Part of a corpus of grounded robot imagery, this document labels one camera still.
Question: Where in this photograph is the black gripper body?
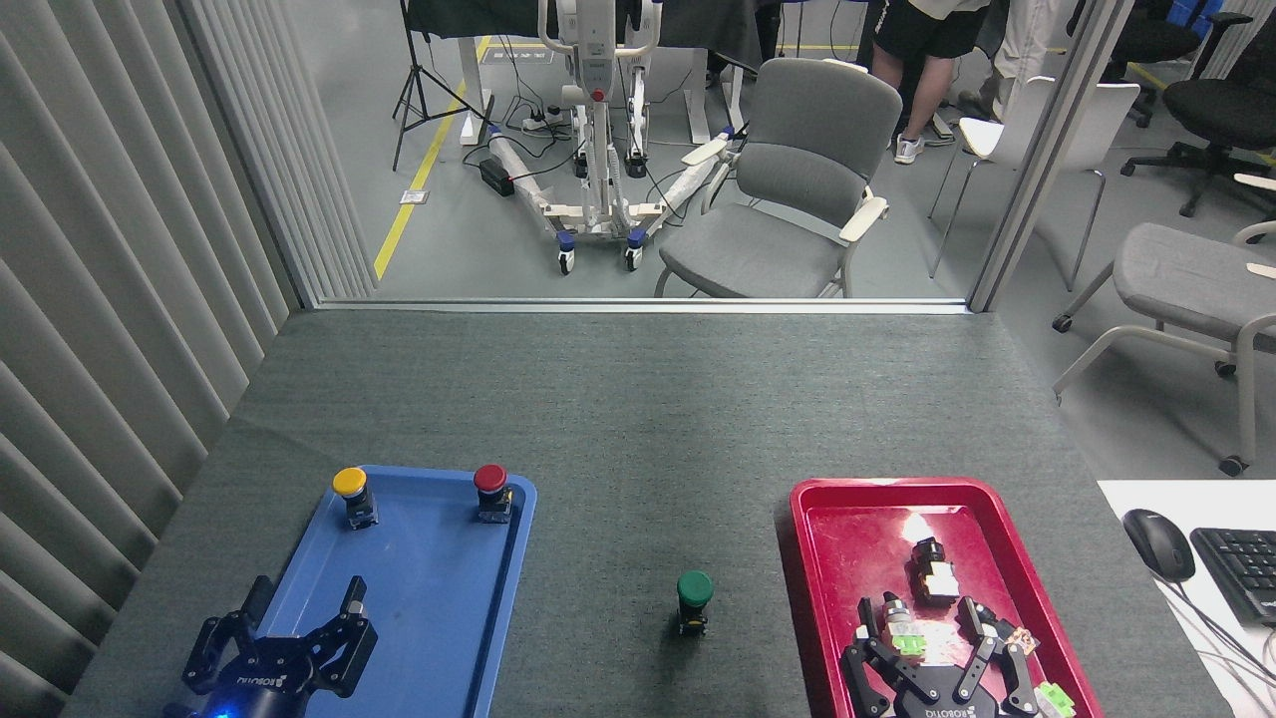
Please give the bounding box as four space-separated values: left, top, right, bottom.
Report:
892 686 1010 718
164 638 321 718

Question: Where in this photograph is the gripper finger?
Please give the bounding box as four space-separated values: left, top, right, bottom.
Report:
955 595 1044 718
180 575 276 695
839 596 934 718
303 575 379 698

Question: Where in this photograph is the green push button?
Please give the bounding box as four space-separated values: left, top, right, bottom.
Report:
676 570 716 637

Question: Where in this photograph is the yellow push button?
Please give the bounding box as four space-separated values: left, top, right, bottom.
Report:
332 467 379 531

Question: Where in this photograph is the red push button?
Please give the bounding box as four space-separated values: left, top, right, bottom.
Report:
473 464 515 525

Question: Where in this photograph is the blue plastic tray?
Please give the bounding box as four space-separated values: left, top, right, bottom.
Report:
214 465 537 718

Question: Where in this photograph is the red plastic tray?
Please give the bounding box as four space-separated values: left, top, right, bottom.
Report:
790 477 1104 718

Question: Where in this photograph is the black computer mouse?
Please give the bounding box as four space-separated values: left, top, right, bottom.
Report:
1122 509 1197 584

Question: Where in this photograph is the white side desk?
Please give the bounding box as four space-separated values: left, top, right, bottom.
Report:
1097 479 1276 718

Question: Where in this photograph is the black keyboard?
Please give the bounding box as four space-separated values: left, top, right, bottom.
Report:
1189 527 1276 628

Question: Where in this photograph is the grey padded armchair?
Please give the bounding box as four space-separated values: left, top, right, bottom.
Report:
653 57 904 300

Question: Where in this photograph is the black tripod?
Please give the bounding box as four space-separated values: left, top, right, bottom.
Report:
391 0 495 173

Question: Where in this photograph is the white plastic chair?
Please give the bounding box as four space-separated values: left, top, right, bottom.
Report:
927 75 1141 293

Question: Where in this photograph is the white stand on wheels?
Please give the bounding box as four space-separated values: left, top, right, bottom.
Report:
486 0 747 275

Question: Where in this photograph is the black office chair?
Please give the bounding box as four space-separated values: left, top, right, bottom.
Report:
1119 10 1276 219

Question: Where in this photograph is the person in pale trousers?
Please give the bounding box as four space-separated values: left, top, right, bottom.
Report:
957 0 1070 123

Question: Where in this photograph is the black swivel chair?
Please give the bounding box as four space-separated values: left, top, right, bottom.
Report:
1065 0 1253 129

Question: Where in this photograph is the silver switch with green tab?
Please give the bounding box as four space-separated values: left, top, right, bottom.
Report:
881 594 929 662

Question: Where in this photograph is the black and white switch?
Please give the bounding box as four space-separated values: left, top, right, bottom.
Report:
908 537 960 607

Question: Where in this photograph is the silver table edge rail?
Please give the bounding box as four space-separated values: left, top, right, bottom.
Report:
313 297 974 317

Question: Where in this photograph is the grey chair with pale frame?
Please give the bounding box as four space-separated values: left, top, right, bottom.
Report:
1051 175 1276 478

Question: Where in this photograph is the silver frame post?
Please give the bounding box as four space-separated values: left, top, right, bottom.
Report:
967 0 1139 314

